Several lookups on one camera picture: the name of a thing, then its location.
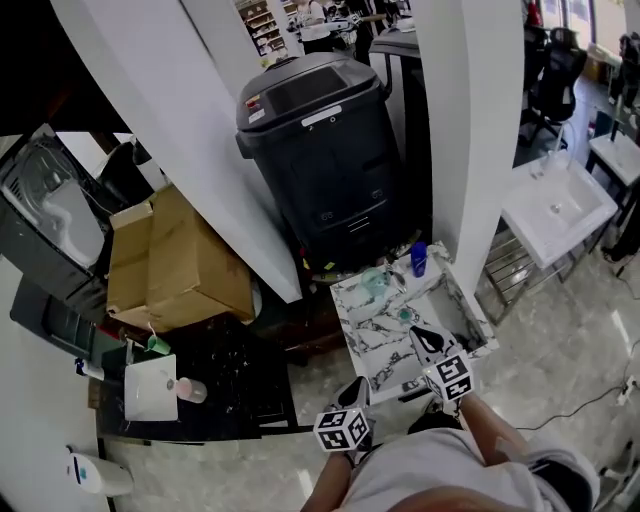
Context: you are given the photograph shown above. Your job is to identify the black floor cable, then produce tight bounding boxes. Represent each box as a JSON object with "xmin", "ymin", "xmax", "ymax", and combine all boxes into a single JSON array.
[{"xmin": 514, "ymin": 339, "xmax": 640, "ymax": 432}]

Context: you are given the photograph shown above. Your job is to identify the green cup with toothbrush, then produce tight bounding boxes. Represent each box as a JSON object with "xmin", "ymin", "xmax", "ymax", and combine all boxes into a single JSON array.
[{"xmin": 144, "ymin": 321, "xmax": 173, "ymax": 356}]

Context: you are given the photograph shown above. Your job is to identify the white bottle with blue label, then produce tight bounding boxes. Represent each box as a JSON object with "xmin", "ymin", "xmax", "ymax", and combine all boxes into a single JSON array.
[{"xmin": 66, "ymin": 446, "xmax": 136, "ymax": 498}]

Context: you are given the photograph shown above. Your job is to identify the clear green glass cup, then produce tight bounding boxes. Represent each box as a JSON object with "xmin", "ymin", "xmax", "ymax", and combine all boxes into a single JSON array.
[{"xmin": 360, "ymin": 267, "xmax": 391, "ymax": 302}]

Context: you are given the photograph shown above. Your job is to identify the white marble sink counter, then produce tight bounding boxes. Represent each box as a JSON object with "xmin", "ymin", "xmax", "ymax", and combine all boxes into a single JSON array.
[{"xmin": 328, "ymin": 241, "xmax": 500, "ymax": 405}]

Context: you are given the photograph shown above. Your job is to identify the person's dark trousers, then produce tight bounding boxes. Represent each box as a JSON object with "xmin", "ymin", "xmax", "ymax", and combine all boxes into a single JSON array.
[{"xmin": 530, "ymin": 452, "xmax": 601, "ymax": 512}]

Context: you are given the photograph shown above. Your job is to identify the metal rack stand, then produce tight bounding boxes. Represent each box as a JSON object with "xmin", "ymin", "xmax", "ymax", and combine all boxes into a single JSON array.
[{"xmin": 475, "ymin": 218, "xmax": 589, "ymax": 327}]

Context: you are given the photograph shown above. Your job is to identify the large cardboard box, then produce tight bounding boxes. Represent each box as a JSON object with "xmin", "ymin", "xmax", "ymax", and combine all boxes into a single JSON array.
[{"xmin": 144, "ymin": 183, "xmax": 257, "ymax": 334}]

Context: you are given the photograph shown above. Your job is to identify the person's left forearm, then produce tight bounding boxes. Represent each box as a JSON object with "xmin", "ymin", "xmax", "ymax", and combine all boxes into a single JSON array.
[{"xmin": 299, "ymin": 451, "xmax": 354, "ymax": 512}]

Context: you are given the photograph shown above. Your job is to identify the small cardboard box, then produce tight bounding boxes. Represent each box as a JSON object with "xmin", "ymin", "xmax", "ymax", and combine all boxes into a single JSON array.
[{"xmin": 105, "ymin": 199, "xmax": 155, "ymax": 326}]

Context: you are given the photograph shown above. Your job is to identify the person's right forearm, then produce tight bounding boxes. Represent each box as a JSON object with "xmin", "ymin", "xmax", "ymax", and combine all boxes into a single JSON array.
[{"xmin": 457, "ymin": 393, "xmax": 530, "ymax": 470}]

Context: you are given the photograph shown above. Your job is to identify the white power strip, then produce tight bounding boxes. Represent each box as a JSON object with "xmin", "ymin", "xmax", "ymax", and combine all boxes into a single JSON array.
[{"xmin": 616, "ymin": 375, "xmax": 640, "ymax": 407}]

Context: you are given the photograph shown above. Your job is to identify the chrome faucet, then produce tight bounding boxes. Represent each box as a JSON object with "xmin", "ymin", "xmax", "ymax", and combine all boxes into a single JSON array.
[{"xmin": 385, "ymin": 258, "xmax": 410, "ymax": 295}]

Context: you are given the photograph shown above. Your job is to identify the white ceramic sink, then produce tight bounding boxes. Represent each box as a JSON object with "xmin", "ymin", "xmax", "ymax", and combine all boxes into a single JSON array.
[{"xmin": 500, "ymin": 148, "xmax": 620, "ymax": 271}]

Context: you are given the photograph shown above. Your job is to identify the black office chair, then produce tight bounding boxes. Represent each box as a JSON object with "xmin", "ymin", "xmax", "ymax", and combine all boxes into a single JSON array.
[{"xmin": 519, "ymin": 26, "xmax": 590, "ymax": 147}]

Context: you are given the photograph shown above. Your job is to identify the large black machine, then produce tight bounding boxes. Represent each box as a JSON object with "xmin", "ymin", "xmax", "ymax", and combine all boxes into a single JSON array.
[{"xmin": 235, "ymin": 51, "xmax": 403, "ymax": 274}]

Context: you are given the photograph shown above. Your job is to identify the goods shelf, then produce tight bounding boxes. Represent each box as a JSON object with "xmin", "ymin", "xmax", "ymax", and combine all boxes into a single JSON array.
[{"xmin": 236, "ymin": 0, "xmax": 287, "ymax": 57}]

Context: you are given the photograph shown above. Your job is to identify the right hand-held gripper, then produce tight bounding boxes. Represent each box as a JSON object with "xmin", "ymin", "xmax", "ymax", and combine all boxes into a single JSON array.
[{"xmin": 409, "ymin": 325, "xmax": 474, "ymax": 403}]

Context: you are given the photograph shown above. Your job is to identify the person's white shirt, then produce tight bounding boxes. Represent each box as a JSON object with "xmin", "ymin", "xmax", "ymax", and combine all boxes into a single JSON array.
[{"xmin": 339, "ymin": 428, "xmax": 601, "ymax": 512}]

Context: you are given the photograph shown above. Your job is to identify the pink translucent cup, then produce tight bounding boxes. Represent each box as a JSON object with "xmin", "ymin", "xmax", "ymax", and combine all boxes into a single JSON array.
[{"xmin": 175, "ymin": 376, "xmax": 209, "ymax": 404}]

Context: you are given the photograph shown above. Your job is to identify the white top side table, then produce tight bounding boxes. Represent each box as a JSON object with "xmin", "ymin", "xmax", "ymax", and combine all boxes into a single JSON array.
[{"xmin": 585, "ymin": 130, "xmax": 640, "ymax": 201}]

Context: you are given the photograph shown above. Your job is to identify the black marble vanity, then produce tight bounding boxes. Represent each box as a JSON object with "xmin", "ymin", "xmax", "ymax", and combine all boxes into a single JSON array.
[{"xmin": 96, "ymin": 315, "xmax": 300, "ymax": 445}]

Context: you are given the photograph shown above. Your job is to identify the white square basin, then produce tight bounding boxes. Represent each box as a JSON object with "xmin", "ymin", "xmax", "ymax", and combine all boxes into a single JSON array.
[{"xmin": 123, "ymin": 353, "xmax": 180, "ymax": 423}]

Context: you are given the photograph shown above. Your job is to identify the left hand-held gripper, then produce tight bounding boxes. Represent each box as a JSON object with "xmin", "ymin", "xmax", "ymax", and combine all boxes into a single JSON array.
[{"xmin": 313, "ymin": 376, "xmax": 375, "ymax": 454}]

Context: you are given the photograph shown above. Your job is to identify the white tube with blue cap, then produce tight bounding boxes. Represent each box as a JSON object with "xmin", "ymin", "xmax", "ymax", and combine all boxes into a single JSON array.
[{"xmin": 74, "ymin": 357, "xmax": 107, "ymax": 382}]

